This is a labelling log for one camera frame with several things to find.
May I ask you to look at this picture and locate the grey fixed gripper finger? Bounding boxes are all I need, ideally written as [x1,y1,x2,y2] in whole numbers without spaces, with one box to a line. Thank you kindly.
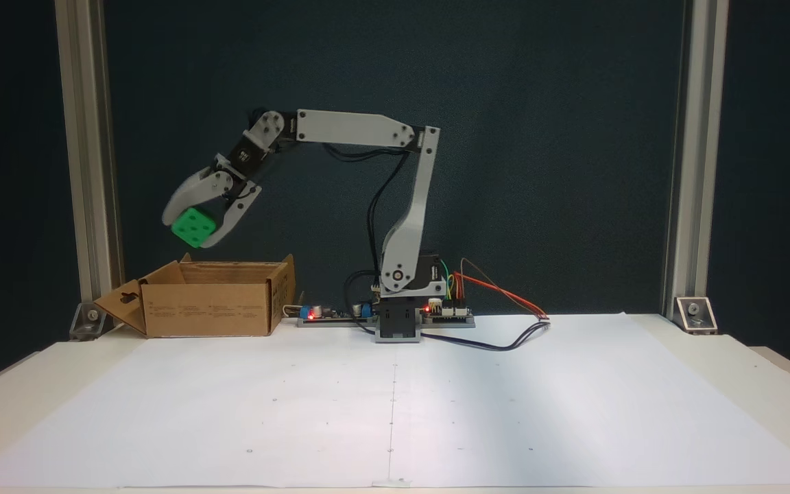
[163,171,217,226]

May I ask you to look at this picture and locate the open cardboard box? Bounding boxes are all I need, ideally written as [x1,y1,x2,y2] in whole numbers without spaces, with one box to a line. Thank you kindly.
[93,252,296,338]

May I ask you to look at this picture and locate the circuit board with blue terminals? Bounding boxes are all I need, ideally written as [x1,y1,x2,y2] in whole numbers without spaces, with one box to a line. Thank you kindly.
[297,301,376,328]

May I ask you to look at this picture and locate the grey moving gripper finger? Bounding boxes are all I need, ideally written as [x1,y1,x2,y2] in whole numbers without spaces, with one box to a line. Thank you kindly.
[202,186,263,248]

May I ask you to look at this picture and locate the metal corner bracket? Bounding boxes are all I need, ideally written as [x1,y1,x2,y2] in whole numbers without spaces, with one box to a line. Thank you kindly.
[673,296,718,336]
[69,302,121,342]

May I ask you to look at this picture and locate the large white paper sheet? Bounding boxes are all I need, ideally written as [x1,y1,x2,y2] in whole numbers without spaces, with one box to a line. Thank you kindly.
[0,314,790,489]

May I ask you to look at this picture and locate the circuit board with white connector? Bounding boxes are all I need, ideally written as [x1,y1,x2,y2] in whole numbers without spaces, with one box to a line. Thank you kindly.
[421,298,476,329]

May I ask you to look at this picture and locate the green dice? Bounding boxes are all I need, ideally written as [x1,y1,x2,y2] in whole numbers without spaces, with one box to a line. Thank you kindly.
[171,207,217,248]

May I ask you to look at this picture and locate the dark cable on table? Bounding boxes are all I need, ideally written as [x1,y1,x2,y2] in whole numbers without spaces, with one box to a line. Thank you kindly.
[344,317,552,352]

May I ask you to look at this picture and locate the aluminium profile post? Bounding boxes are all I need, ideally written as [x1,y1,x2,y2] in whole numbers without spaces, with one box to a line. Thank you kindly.
[661,0,730,320]
[54,0,125,307]

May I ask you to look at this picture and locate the orange wire pair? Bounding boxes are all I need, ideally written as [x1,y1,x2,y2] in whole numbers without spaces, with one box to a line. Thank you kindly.
[451,272,548,320]

